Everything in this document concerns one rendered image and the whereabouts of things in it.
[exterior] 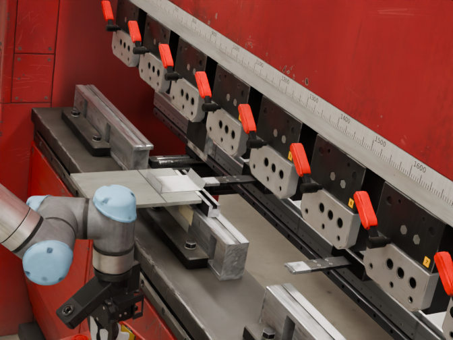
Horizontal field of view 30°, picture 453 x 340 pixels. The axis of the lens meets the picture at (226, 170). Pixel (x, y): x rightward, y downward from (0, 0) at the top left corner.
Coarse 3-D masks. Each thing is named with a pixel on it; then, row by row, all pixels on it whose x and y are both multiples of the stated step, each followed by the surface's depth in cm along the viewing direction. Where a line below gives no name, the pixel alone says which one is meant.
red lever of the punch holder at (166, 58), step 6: (162, 48) 199; (168, 48) 199; (162, 54) 198; (168, 54) 198; (162, 60) 198; (168, 60) 198; (168, 66) 197; (168, 72) 197; (168, 78) 196; (174, 78) 197; (180, 78) 198
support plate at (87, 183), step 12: (168, 168) 212; (72, 180) 199; (84, 180) 197; (96, 180) 199; (108, 180) 200; (120, 180) 201; (132, 180) 202; (144, 180) 203; (84, 192) 192; (144, 192) 197; (156, 192) 198; (180, 192) 200; (192, 192) 201; (144, 204) 191; (156, 204) 193; (168, 204) 194; (180, 204) 196
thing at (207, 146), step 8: (192, 128) 202; (200, 128) 199; (192, 136) 203; (200, 136) 199; (208, 136) 196; (192, 144) 205; (200, 144) 199; (208, 144) 197; (200, 152) 201; (208, 152) 198
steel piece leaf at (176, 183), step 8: (152, 176) 201; (168, 176) 207; (176, 176) 208; (184, 176) 208; (152, 184) 201; (160, 184) 197; (168, 184) 202; (176, 184) 203; (184, 184) 204; (192, 184) 205; (160, 192) 198; (168, 192) 199
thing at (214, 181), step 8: (248, 168) 216; (224, 176) 212; (232, 176) 212; (240, 176) 213; (248, 176) 214; (208, 184) 206; (216, 184) 207; (224, 184) 208; (232, 184) 210; (256, 184) 213; (264, 192) 210; (272, 192) 211
